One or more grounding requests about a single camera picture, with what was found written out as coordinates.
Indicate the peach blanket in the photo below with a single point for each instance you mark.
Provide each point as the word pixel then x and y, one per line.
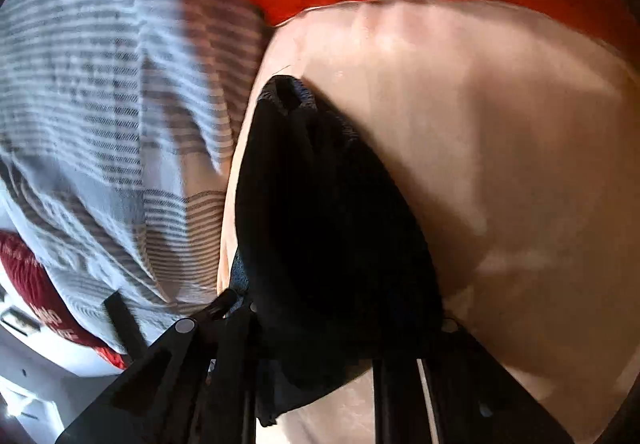
pixel 500 173

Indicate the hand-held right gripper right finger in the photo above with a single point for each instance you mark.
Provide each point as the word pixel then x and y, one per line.
pixel 465 374

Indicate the dark red knitted cloth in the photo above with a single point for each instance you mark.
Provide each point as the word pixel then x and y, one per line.
pixel 45 294

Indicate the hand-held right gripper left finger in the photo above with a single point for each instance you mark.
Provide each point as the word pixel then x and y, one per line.
pixel 165 374

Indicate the grey white striped duvet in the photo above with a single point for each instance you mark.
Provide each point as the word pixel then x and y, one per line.
pixel 100 98

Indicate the white furniture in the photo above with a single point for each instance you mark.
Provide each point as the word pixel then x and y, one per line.
pixel 45 389

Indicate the black pants blue patterned stripes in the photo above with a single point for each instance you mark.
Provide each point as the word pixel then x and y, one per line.
pixel 325 224

